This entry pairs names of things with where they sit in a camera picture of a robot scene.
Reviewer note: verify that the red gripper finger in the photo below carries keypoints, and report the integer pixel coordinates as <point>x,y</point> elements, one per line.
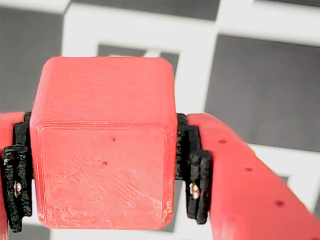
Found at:
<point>17,175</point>
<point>250,200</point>

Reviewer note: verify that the red cube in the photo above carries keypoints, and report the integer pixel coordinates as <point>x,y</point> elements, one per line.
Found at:
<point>100,150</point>

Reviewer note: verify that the checkerboard marker mat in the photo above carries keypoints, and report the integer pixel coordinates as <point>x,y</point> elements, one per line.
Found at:
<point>262,87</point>

